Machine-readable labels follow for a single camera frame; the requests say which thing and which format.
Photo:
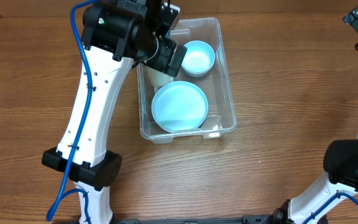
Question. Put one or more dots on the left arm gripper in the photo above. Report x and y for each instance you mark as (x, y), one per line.
(166, 51)

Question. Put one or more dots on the cream cup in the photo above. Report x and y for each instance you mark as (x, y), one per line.
(157, 78)

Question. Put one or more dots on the light blue bowl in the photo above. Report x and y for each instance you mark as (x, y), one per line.
(199, 58)

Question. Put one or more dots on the light blue plate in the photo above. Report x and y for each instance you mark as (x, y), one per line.
(179, 106)

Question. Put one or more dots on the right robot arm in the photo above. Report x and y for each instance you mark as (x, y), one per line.
(339, 181)

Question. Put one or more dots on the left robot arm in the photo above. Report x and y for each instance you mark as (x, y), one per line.
(117, 36)

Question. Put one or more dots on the clear plastic storage bin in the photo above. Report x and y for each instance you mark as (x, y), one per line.
(221, 117)

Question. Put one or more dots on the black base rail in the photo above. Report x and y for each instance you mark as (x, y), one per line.
(246, 219)

